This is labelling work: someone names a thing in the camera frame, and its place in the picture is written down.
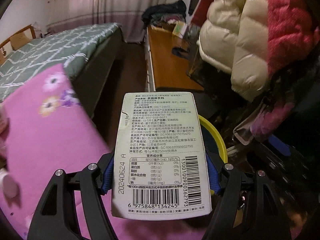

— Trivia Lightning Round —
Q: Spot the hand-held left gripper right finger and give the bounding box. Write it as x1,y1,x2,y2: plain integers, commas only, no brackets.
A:
200,152,293,240

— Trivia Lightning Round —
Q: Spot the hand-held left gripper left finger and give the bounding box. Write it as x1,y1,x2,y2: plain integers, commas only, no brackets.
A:
26,153,118,240

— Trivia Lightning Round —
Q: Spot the navy bin yellow rim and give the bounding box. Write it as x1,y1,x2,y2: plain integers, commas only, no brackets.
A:
199,115,228,196

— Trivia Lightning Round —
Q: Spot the pale printed tea box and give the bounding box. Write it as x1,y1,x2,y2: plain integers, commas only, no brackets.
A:
111,92,212,218

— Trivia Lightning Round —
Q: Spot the beige handbag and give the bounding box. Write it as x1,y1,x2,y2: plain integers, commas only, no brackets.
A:
232,105,275,145

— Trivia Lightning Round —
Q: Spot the pink cloth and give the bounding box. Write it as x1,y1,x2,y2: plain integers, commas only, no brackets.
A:
250,102,295,135

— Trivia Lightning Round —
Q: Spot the pale pink cup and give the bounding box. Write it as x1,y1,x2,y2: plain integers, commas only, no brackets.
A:
0,172,20,198

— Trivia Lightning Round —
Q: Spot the dark transparent plastic cover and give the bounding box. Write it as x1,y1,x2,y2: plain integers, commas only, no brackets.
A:
186,24,253,100

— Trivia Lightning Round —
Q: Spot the wooden bed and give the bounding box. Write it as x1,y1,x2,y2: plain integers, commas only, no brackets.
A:
0,22,125,120

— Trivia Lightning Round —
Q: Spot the wooden desk cabinet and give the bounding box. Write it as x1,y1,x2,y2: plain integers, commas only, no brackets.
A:
144,25,205,93

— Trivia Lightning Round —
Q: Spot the dark blue cloth item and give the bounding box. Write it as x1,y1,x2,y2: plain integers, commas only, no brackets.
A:
174,47,190,58

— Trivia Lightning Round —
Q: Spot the green checked duvet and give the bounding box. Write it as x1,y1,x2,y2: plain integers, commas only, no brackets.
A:
0,22,120,103

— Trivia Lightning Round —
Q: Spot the white puffer jacket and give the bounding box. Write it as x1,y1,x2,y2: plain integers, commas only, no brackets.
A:
196,0,272,82

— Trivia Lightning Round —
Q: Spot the pale green small box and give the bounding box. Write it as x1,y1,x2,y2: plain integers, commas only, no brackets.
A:
172,22,188,36

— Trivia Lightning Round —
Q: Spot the brown pillow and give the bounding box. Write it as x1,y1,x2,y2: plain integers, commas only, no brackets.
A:
10,34,28,48

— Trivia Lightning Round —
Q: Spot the mixed clothes heap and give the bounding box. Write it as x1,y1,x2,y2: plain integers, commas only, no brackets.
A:
142,0,188,27

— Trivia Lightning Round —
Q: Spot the pink beige curtain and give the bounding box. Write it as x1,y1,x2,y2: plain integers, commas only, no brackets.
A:
46,0,195,43

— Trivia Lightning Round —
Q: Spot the pink red fleece jacket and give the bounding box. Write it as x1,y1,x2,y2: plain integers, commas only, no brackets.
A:
265,0,320,74

